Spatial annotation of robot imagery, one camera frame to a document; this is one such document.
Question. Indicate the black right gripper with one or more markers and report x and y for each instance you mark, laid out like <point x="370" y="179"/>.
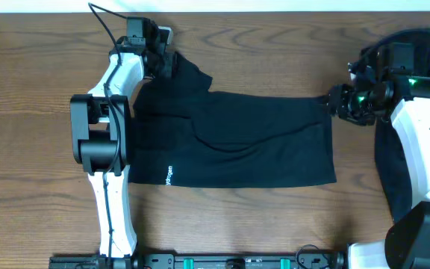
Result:
<point x="339" y="96"/>

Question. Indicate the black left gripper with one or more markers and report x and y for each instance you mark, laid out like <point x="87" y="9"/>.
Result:
<point x="166" y="64"/>

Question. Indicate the dark teal t-shirt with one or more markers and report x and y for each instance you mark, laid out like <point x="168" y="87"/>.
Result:
<point x="186" y="135"/>

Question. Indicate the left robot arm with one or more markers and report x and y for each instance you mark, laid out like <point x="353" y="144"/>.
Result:
<point x="100" y="129"/>

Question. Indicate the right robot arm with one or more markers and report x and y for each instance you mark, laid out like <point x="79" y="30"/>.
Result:
<point x="390" y="89"/>

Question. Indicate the dark clothes pile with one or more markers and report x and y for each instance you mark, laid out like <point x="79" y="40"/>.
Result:
<point x="389" y="154"/>

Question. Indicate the black aluminium mounting rail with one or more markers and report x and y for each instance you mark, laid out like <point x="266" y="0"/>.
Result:
<point x="309" y="259"/>

